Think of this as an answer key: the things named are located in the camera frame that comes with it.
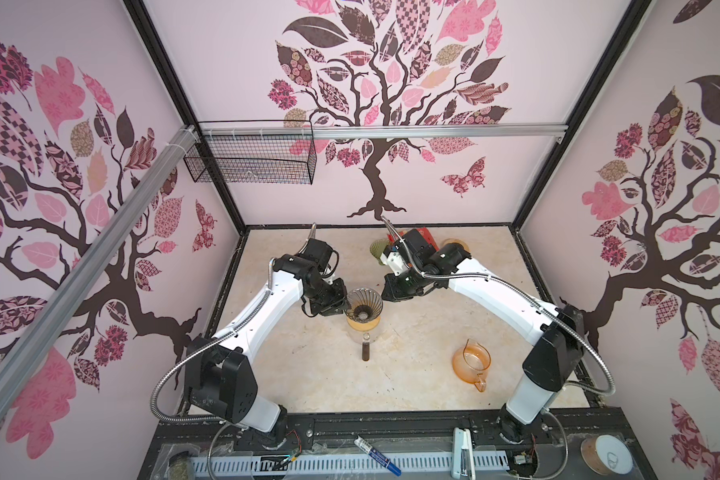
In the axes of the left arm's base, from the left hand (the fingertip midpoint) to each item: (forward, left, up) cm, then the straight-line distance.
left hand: (346, 311), depth 79 cm
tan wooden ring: (-2, -4, -5) cm, 7 cm away
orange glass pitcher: (-9, -36, -15) cm, 40 cm away
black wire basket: (+48, +32, +18) cm, 61 cm away
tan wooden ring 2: (+38, -40, -14) cm, 57 cm away
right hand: (+4, -10, +3) cm, 11 cm away
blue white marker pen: (-30, -5, -14) cm, 33 cm away
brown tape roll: (-32, -60, -8) cm, 68 cm away
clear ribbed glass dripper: (+4, -4, -3) cm, 6 cm away
